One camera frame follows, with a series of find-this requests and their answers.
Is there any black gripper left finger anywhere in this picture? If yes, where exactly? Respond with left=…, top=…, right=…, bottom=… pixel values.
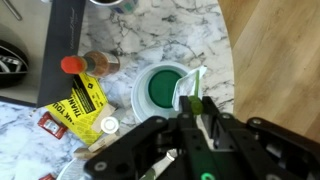
left=157, top=96, right=219, bottom=180

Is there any small white capped bottle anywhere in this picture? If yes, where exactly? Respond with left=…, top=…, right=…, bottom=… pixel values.
left=100, top=116, right=119, bottom=134

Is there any clear plastic cup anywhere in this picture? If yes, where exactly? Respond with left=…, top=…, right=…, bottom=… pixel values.
left=131, top=62, right=191, bottom=122

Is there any yellow thank you card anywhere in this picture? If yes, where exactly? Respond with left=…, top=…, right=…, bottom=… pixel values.
left=46, top=73, right=108, bottom=145

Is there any white green sachet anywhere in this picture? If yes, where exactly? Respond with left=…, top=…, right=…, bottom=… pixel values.
left=172, top=66, right=207, bottom=114

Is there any glass jar with label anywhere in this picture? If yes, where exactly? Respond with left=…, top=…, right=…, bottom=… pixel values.
left=89, top=0, right=138, bottom=14

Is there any red ketchup packet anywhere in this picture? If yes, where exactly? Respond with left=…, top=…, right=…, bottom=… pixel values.
left=37, top=112, right=67, bottom=139

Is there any blue cardboard shoe box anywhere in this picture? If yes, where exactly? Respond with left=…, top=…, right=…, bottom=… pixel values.
left=0, top=0, right=86, bottom=107

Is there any round white marble table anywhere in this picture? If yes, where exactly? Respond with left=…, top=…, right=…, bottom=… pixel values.
left=0, top=0, right=234, bottom=180

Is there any red capped sauce bottle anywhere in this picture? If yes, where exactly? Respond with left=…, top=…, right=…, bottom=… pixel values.
left=61, top=51, right=120, bottom=77

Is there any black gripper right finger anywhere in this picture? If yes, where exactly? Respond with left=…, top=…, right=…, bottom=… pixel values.
left=202, top=96, right=302, bottom=180

